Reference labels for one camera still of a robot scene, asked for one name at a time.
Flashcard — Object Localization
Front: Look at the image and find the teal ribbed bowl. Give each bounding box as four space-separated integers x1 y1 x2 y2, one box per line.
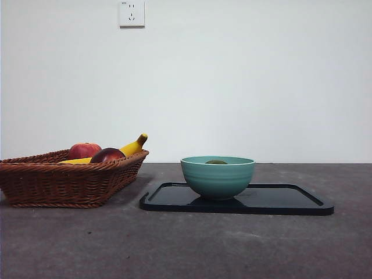
180 156 256 201

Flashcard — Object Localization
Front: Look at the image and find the yellow banana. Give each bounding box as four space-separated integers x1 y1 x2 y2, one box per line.
59 133 148 164

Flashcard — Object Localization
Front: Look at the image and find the red apple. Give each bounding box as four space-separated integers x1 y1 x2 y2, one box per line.
68 142 102 160

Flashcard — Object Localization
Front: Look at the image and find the dark green tray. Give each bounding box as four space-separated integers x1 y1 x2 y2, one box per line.
139 182 335 216

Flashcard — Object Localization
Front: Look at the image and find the brown wicker basket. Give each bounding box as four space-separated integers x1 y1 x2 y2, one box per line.
0 149 149 209

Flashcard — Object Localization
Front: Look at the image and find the white wall socket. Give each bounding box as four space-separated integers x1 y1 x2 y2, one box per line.
119 1 146 29

